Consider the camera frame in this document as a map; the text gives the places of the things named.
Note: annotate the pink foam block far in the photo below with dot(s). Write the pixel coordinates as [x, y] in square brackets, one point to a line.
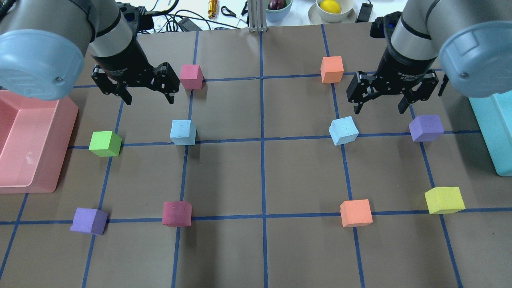
[191, 76]

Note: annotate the purple foam block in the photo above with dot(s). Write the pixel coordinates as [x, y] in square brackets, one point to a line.
[426, 128]
[89, 221]

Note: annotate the crimson foam block near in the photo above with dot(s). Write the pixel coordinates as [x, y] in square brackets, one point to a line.
[177, 214]

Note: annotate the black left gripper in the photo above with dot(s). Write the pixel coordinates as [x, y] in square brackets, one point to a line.
[123, 60]

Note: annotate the yellow foam block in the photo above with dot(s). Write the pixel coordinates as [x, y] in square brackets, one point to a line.
[444, 200]

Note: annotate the cyan plastic bin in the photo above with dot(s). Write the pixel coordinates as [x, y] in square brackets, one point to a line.
[494, 117]

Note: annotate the orange foam block far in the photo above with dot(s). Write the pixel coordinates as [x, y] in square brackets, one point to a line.
[332, 69]

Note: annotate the black power adapter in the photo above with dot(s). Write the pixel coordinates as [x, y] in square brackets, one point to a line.
[365, 12]

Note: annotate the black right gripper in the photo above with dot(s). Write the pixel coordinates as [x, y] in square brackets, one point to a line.
[404, 63]

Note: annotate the black scissors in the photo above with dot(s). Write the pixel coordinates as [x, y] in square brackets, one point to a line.
[225, 11]

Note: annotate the aluminium frame post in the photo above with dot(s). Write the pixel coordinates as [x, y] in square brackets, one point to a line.
[257, 16]

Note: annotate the light blue foam block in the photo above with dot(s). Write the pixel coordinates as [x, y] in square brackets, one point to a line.
[343, 130]
[183, 132]

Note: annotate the green foam block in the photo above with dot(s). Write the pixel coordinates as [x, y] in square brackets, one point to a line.
[105, 144]

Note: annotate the bowl with lemon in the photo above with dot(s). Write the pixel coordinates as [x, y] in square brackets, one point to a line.
[332, 11]

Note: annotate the orange foam block near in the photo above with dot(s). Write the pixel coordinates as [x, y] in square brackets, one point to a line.
[356, 213]

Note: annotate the purple foam block left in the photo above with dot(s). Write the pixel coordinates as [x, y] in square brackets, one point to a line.
[89, 221]

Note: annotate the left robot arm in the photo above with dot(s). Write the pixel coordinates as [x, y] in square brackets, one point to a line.
[43, 44]

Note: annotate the pink plastic tray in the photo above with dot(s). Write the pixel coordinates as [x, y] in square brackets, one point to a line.
[34, 138]

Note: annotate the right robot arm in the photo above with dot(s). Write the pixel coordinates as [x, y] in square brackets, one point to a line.
[471, 39]

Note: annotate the orange foam block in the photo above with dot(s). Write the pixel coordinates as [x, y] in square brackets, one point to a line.
[356, 213]
[332, 69]

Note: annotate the purple foam block right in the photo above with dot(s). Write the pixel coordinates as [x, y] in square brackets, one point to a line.
[426, 128]

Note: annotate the bowl with dark fruit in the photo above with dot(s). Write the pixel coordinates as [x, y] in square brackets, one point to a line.
[277, 10]

